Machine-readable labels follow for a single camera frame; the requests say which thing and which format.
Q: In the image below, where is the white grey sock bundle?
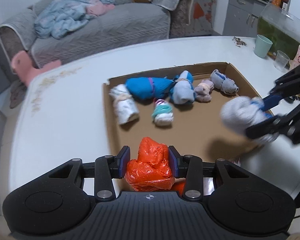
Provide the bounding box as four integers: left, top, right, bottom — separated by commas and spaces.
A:
220, 96, 272, 138

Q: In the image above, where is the blue sock roll pink band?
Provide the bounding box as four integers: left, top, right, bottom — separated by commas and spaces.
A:
125, 77, 174, 101

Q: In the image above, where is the pink plastic child stool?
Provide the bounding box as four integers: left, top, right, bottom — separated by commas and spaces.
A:
11, 50, 62, 87

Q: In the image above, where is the white and blue sock roll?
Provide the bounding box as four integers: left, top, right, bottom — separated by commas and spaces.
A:
170, 70, 196, 105

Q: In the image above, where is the clear plastic cup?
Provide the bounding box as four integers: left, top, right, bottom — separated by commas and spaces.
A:
274, 50, 290, 73

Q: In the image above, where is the white sock roll beige band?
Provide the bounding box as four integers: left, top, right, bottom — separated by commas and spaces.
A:
109, 84, 139, 125

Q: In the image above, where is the grey blue sock roll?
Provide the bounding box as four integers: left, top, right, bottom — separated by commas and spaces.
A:
210, 69, 239, 95

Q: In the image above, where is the grey quilted sofa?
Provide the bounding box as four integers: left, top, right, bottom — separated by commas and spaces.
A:
0, 0, 193, 68

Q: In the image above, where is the white teal sock roll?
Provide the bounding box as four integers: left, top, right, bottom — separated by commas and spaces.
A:
152, 99, 174, 127

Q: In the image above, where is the mint green cup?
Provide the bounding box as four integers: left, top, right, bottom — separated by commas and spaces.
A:
254, 35, 273, 58

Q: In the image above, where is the grey cabinet with girl sticker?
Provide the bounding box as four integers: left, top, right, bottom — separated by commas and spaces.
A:
169, 0, 222, 39

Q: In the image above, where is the orange plastic bag bundle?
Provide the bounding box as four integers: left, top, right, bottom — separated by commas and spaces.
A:
125, 137, 185, 194

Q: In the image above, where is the pile of seed shells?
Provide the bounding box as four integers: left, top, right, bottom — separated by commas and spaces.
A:
232, 36, 247, 47

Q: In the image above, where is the light blue blanket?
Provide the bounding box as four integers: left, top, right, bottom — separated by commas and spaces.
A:
34, 0, 115, 39

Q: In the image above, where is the glass fish tank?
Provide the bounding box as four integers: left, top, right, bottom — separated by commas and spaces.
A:
257, 3, 300, 60

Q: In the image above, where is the grey sideboard cabinet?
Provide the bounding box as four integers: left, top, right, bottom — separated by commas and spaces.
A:
223, 0, 267, 37

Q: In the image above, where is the brown cardboard tray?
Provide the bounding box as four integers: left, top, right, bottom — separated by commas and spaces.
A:
102, 62, 277, 162

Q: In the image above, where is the pink garment on sofa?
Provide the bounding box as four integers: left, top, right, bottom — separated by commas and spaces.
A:
86, 1, 115, 16

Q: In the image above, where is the pink lilac sock roll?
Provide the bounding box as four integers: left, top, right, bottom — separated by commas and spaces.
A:
194, 79, 214, 102

